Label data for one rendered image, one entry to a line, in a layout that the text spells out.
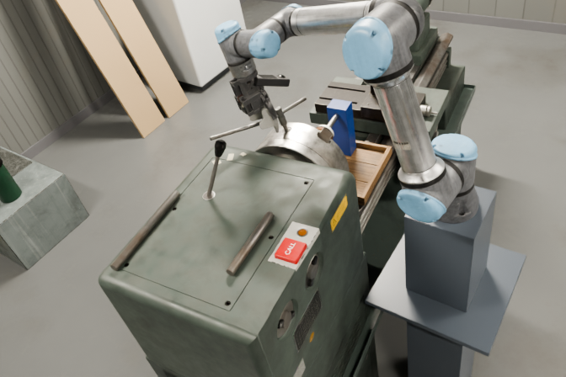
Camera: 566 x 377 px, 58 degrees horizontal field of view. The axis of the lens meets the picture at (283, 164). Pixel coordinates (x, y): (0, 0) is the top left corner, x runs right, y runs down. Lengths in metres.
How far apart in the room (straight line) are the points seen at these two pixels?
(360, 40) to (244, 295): 0.62
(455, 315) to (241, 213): 0.76
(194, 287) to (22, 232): 2.23
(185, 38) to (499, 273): 3.04
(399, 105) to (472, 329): 0.82
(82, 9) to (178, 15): 0.68
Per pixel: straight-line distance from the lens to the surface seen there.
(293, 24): 1.44
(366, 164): 2.02
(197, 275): 1.29
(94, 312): 3.07
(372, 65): 1.11
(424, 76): 2.54
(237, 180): 1.49
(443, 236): 1.51
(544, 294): 2.78
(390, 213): 2.30
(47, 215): 3.45
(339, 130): 1.99
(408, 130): 1.21
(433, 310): 1.75
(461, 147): 1.39
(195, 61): 4.27
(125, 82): 4.04
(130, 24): 4.12
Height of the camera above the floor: 2.22
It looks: 40 degrees down
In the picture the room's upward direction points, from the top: 13 degrees counter-clockwise
